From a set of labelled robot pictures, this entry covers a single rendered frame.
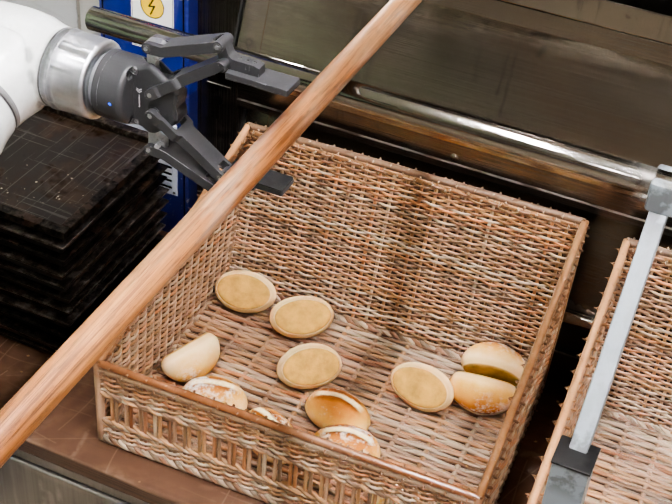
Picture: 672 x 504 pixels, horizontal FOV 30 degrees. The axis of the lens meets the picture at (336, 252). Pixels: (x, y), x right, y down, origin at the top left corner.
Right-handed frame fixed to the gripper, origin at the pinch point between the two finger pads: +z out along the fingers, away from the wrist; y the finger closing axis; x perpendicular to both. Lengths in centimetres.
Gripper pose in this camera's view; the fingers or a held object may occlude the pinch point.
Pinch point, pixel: (276, 134)
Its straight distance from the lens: 130.2
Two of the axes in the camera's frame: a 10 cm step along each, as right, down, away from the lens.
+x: -4.1, 5.4, -7.4
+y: -0.7, 7.9, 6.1
